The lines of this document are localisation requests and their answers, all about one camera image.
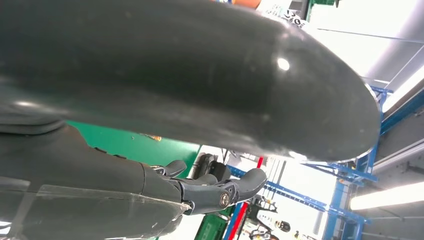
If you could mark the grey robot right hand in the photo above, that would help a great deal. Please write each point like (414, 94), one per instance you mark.
(165, 76)

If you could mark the black hard carrying case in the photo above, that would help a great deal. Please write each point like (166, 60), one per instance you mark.
(212, 165)

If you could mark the white humanoid robot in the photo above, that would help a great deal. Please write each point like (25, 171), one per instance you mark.
(265, 215)

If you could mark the blue metal rack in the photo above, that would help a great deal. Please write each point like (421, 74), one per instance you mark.
(341, 195)

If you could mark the ceiling light strip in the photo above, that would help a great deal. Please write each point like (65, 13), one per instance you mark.
(387, 195)

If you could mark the green plastic crate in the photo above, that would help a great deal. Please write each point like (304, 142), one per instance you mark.
(210, 227)

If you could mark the red metal post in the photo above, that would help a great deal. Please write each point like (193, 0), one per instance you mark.
(242, 215)

